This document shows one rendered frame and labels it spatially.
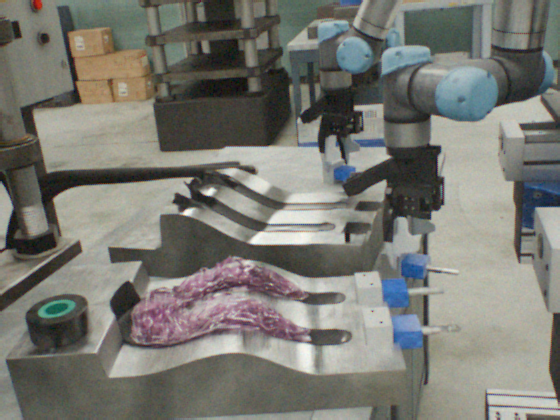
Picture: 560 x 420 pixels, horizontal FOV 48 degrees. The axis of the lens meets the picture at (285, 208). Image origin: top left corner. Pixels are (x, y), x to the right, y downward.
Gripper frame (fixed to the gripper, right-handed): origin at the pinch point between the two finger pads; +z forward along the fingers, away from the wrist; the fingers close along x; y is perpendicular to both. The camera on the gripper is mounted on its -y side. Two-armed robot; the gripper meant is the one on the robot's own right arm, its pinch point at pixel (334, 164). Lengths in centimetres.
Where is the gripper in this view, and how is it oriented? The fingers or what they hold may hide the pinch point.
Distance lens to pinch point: 164.0
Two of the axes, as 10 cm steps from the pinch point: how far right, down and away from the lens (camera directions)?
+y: 7.3, 1.9, -6.6
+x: 6.8, -3.2, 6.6
